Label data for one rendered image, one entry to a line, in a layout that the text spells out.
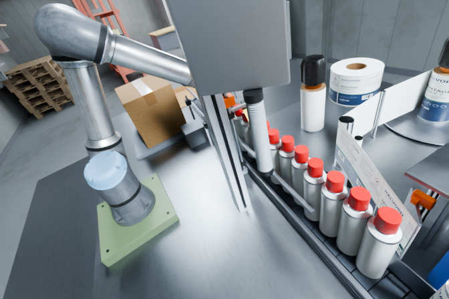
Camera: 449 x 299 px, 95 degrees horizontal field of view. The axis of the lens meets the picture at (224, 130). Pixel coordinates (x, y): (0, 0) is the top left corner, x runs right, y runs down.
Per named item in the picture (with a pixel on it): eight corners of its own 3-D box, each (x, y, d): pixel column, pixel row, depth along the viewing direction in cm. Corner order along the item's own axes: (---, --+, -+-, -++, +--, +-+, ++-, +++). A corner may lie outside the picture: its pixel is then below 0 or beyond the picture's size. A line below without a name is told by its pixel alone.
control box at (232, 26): (290, 85, 36) (283, -62, 25) (198, 97, 40) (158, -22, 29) (286, 63, 43) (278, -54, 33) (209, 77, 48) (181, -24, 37)
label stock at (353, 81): (387, 101, 89) (395, 69, 81) (337, 109, 93) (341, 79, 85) (365, 83, 106) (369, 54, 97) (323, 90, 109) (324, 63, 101)
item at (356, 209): (366, 249, 48) (385, 195, 37) (349, 261, 47) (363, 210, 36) (346, 230, 53) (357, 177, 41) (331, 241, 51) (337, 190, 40)
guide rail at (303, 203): (315, 213, 51) (315, 210, 50) (311, 215, 51) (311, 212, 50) (188, 89, 136) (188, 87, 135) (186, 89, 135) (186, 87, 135)
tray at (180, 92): (213, 95, 148) (212, 89, 146) (180, 109, 142) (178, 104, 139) (200, 83, 171) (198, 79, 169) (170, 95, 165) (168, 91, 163)
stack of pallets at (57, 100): (43, 103, 549) (13, 66, 492) (80, 89, 578) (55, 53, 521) (34, 121, 446) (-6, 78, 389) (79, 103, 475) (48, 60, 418)
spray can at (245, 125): (263, 153, 82) (256, 109, 70) (254, 161, 80) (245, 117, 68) (254, 148, 85) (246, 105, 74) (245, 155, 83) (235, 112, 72)
